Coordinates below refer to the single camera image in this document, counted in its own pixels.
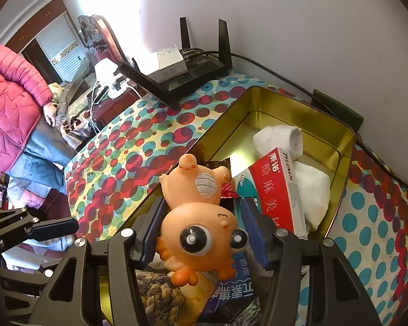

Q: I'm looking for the green woven rope ball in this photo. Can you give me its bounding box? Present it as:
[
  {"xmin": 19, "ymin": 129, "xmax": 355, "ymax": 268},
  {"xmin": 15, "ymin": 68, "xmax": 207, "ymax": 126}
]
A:
[{"xmin": 136, "ymin": 271, "xmax": 186, "ymax": 326}]

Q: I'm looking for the dark wooden bedside furniture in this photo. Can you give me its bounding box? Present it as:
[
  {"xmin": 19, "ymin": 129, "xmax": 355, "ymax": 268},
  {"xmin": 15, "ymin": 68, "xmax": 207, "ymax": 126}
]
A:
[{"xmin": 78, "ymin": 15, "xmax": 146, "ymax": 132}]

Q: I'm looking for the white sock front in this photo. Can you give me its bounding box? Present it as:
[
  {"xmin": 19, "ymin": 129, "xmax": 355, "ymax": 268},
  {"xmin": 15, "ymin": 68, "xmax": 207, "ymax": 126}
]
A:
[{"xmin": 293, "ymin": 161, "xmax": 331, "ymax": 232}]

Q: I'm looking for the orange rubber animal toy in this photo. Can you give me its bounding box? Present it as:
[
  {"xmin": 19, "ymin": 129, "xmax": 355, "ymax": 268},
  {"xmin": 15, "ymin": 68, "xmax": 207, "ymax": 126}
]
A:
[{"xmin": 155, "ymin": 154, "xmax": 249, "ymax": 287}]

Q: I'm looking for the black blue protein bar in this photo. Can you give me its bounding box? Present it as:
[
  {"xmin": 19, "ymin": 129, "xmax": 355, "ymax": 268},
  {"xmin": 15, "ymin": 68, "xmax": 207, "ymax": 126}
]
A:
[{"xmin": 200, "ymin": 196, "xmax": 263, "ymax": 326}]

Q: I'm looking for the small yellow white box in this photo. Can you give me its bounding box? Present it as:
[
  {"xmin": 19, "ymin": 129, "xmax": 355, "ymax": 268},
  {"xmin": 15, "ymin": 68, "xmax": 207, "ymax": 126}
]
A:
[{"xmin": 176, "ymin": 272, "xmax": 219, "ymax": 326}]

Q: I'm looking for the polka dot bed sheet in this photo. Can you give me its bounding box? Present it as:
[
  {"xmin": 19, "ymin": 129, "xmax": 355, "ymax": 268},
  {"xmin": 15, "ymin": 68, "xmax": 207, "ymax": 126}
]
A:
[{"xmin": 65, "ymin": 73, "xmax": 408, "ymax": 325}]

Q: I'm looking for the person in pink jacket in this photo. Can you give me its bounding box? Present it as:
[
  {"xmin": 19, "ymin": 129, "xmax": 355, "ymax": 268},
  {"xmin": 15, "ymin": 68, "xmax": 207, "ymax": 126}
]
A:
[{"xmin": 0, "ymin": 45, "xmax": 76, "ymax": 193}]

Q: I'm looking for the black power adapter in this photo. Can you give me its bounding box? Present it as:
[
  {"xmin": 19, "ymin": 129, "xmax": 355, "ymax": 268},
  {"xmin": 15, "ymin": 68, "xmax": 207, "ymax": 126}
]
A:
[{"xmin": 311, "ymin": 89, "xmax": 364, "ymax": 132}]

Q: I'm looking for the white modem box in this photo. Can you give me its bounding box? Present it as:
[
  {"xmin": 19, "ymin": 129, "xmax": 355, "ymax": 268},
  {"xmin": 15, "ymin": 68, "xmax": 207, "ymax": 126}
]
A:
[{"xmin": 139, "ymin": 44, "xmax": 188, "ymax": 84}]

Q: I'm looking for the black power cable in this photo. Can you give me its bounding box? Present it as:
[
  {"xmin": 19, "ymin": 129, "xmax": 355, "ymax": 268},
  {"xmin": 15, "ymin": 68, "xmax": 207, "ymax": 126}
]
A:
[{"xmin": 186, "ymin": 49, "xmax": 408, "ymax": 198}]

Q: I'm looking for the red candy wrapper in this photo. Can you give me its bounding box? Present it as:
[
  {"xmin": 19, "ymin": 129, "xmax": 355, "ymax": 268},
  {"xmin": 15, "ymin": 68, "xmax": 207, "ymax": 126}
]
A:
[{"xmin": 202, "ymin": 158, "xmax": 239, "ymax": 199}]

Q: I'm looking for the black wifi router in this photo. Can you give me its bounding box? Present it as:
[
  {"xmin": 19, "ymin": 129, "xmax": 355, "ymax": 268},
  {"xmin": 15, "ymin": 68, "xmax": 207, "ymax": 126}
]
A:
[{"xmin": 117, "ymin": 17, "xmax": 233, "ymax": 108}]

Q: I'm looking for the white sock round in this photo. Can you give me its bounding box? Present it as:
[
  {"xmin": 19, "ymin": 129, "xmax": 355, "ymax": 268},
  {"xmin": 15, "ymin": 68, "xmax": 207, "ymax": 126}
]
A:
[{"xmin": 253, "ymin": 125, "xmax": 304, "ymax": 161}]

